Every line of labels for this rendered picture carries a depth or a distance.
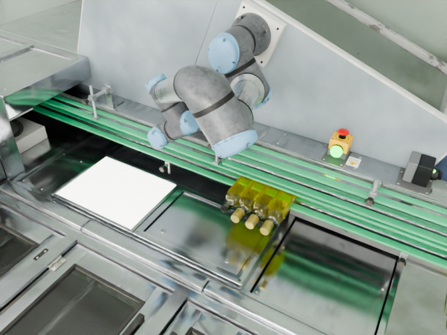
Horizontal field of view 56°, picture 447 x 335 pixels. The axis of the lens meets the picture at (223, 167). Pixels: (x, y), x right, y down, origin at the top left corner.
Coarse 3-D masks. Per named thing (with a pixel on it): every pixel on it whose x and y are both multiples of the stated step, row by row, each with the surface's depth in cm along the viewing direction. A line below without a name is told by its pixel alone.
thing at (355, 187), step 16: (256, 160) 157; (272, 160) 156; (288, 160) 156; (304, 176) 149; (320, 176) 149; (336, 176) 149; (352, 192) 143; (368, 192) 143; (384, 192) 143; (400, 208) 137; (416, 208) 138; (432, 208) 138
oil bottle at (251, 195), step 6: (252, 186) 160; (258, 186) 160; (264, 186) 161; (246, 192) 157; (252, 192) 158; (258, 192) 158; (240, 198) 155; (246, 198) 155; (252, 198) 155; (240, 204) 155; (246, 204) 153; (252, 204) 154; (252, 210) 156
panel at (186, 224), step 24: (192, 192) 179; (96, 216) 166; (144, 216) 166; (168, 216) 168; (192, 216) 168; (216, 216) 169; (144, 240) 157; (168, 240) 158; (192, 240) 158; (216, 240) 158; (240, 240) 159; (264, 240) 158; (192, 264) 150; (216, 264) 149; (240, 264) 150; (240, 288) 143
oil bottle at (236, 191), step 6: (240, 180) 163; (246, 180) 163; (252, 180) 164; (234, 186) 160; (240, 186) 160; (246, 186) 160; (228, 192) 157; (234, 192) 157; (240, 192) 157; (228, 198) 156; (234, 198) 155; (234, 204) 157
